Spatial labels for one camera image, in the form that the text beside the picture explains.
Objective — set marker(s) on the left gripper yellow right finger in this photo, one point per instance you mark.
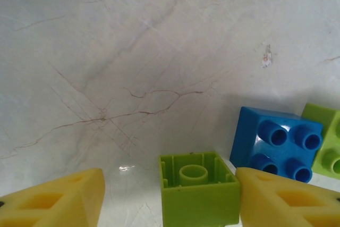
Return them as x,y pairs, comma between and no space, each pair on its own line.
265,211

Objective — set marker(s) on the blue square lego brick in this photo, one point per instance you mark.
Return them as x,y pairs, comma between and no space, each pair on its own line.
247,136

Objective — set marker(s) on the green square lego brick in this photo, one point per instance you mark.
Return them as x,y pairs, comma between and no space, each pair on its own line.
199,203
329,131

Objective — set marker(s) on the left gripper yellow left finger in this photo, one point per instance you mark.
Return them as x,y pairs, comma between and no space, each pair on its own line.
53,203

